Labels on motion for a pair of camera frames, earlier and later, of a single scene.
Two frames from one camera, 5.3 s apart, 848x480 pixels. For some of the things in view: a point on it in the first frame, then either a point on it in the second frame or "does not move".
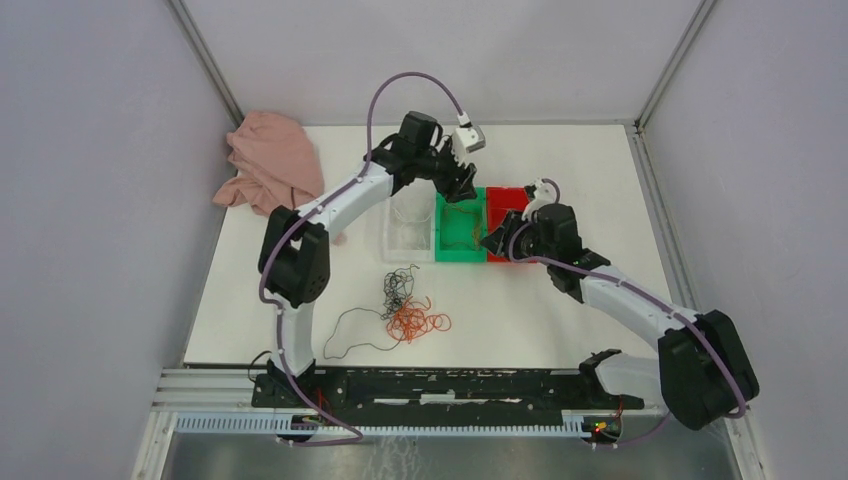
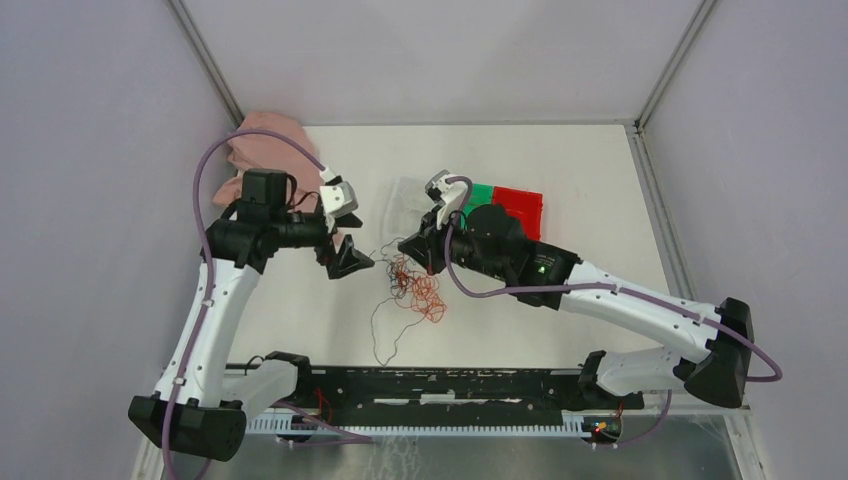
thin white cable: (412, 221) to (409, 202)
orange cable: (411, 321) to (424, 286)
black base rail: (442, 391) does not move
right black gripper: (498, 240) to (425, 247)
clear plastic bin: (409, 223) does not move
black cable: (398, 286) to (401, 274)
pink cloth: (276, 165) does not move
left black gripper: (452, 189) to (348, 258)
